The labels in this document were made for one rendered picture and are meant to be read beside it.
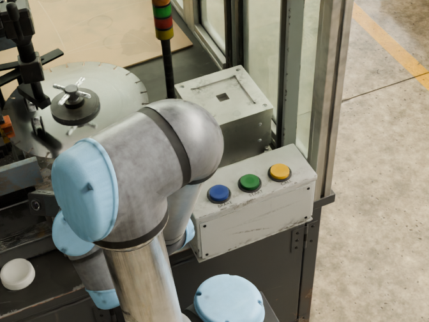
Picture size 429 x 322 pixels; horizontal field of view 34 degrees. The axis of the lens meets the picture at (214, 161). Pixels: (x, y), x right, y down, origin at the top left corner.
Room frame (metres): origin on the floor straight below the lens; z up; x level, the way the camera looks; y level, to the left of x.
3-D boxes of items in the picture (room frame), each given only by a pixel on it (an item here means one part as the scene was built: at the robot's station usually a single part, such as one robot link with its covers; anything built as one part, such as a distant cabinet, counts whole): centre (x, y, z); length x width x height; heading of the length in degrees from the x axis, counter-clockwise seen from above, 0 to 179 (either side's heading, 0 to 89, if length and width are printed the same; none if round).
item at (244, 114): (1.26, -0.03, 0.82); 0.18 x 0.18 x 0.15; 21
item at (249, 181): (0.97, -0.07, 0.90); 0.04 x 0.04 x 0.02
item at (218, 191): (0.95, -0.01, 0.90); 0.04 x 0.04 x 0.02
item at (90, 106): (1.19, 0.31, 0.96); 0.11 x 0.11 x 0.03
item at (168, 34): (1.42, 0.11, 0.98); 0.05 x 0.04 x 0.03; 21
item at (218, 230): (0.99, -0.07, 0.82); 0.28 x 0.11 x 0.15; 111
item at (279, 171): (1.00, -0.14, 0.90); 0.04 x 0.04 x 0.02
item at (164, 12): (1.42, 0.11, 1.05); 0.05 x 0.04 x 0.03; 21
